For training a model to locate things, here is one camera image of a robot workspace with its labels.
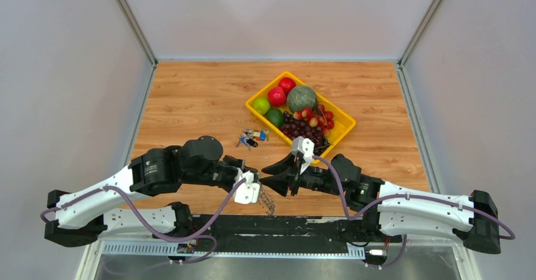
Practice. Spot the yellow plastic tray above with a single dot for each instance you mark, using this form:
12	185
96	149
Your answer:
343	123

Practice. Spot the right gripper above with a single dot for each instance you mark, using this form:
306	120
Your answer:
280	182

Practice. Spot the pile of tagged keys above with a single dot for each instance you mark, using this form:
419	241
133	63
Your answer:
251	138

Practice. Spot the dark green lime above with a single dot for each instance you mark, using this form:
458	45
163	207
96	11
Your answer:
275	117

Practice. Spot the red apple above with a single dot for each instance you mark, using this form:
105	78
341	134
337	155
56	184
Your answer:
287	84
276	97

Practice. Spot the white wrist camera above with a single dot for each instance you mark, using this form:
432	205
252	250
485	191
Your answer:
247	187
303	151

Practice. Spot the green netted melon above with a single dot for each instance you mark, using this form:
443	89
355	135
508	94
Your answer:
301	97

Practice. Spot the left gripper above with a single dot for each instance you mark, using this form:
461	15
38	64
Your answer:
237	163

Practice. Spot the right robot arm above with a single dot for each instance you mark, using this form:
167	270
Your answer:
392	209

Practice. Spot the red apple far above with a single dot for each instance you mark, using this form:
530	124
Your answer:
287	84

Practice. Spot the purple grape bunch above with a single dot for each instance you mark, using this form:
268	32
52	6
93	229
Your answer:
293	128

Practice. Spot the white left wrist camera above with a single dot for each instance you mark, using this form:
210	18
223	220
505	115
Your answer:
247	187

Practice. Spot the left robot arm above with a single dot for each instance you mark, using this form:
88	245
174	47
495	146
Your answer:
81	218

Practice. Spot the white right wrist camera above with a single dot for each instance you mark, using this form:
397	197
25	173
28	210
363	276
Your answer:
303	151

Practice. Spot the red apple near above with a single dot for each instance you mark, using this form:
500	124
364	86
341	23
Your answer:
276	97

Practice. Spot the light green apple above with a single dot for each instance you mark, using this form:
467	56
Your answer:
261	105

